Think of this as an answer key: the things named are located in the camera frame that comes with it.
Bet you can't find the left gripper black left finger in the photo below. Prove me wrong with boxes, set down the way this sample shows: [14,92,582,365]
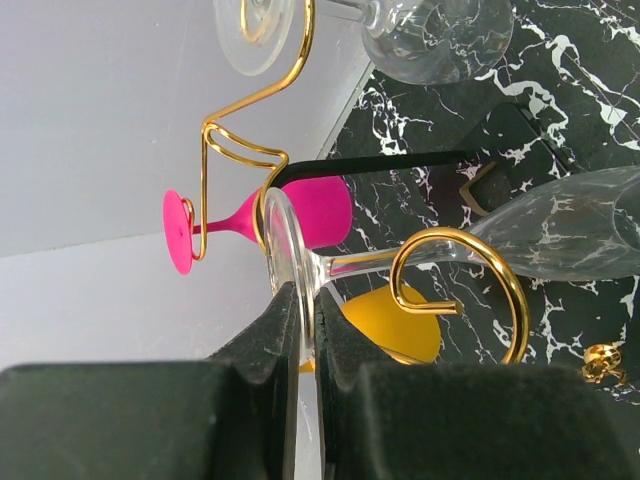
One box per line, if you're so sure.
[1,283,300,479]

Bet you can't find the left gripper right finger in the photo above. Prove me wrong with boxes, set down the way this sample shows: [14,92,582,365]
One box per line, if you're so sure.
[314,290,639,479]

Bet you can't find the orange plastic wine glass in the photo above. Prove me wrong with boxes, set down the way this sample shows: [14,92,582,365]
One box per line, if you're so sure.
[315,284,441,364]

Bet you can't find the pink plastic wine glass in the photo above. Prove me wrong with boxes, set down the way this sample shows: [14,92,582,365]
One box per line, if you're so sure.
[163,175,354,276]

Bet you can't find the tall clear flute glass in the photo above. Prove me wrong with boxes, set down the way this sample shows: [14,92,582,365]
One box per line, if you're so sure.
[261,187,637,479]

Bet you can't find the clear wine glass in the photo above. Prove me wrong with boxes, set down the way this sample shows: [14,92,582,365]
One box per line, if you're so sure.
[213,0,514,86]

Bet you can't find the gold wire wine glass rack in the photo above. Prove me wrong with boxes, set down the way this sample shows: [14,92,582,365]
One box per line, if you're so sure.
[182,0,629,386]

